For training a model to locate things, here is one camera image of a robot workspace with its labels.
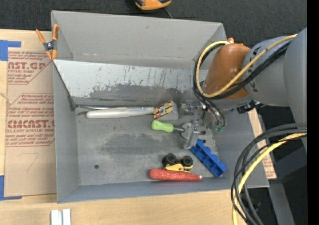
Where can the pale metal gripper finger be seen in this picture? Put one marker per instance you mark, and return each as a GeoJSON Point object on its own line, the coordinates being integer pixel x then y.
{"type": "Point", "coordinates": [187, 109]}
{"type": "Point", "coordinates": [192, 138]}

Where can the small red and yellow box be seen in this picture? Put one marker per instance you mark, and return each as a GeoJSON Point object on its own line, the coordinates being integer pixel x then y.
{"type": "Point", "coordinates": [163, 109]}

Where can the blue toy brick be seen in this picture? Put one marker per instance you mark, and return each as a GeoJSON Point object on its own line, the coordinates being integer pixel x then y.
{"type": "Point", "coordinates": [209, 159]}

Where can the yellow toy car, black wheels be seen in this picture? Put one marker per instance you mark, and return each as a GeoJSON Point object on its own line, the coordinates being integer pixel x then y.
{"type": "Point", "coordinates": [178, 165]}

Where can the grey metal bin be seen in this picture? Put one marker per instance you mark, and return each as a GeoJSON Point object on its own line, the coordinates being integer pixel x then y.
{"type": "Point", "coordinates": [124, 149]}

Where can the white long plastic tool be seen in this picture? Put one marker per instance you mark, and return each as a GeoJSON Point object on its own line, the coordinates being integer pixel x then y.
{"type": "Point", "coordinates": [112, 113]}

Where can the brown cardboard board, red print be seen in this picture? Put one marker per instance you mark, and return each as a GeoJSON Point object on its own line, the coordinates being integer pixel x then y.
{"type": "Point", "coordinates": [30, 164]}

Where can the black cylinder on white bracket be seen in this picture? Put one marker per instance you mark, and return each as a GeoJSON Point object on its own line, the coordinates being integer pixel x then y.
{"type": "Point", "coordinates": [246, 107]}

